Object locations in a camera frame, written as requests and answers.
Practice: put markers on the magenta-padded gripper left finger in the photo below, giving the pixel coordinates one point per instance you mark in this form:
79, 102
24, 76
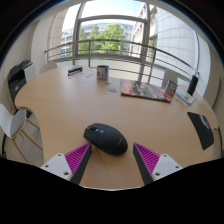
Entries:
77, 158

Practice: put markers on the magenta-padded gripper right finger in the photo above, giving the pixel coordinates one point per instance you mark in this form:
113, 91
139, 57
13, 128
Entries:
148, 158

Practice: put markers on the black computer mouse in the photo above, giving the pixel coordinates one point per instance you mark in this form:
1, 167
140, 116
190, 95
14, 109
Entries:
106, 138

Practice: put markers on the black mouse pad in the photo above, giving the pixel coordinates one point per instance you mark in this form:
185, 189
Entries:
201, 130

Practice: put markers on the red magazine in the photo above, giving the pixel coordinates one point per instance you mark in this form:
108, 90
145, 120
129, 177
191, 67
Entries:
143, 90

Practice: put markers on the white chair with wooden legs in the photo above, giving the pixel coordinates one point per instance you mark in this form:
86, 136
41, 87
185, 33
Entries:
11, 121

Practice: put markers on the black cylindrical bottle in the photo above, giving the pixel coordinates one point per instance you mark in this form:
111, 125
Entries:
192, 85

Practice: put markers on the black stapler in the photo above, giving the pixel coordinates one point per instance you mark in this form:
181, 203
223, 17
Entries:
74, 70

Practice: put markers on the white and blue can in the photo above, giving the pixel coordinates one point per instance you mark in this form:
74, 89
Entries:
102, 72

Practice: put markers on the black and white printer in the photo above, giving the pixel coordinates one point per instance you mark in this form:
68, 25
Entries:
18, 78

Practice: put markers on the metal balcony railing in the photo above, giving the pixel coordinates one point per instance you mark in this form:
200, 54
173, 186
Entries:
116, 41

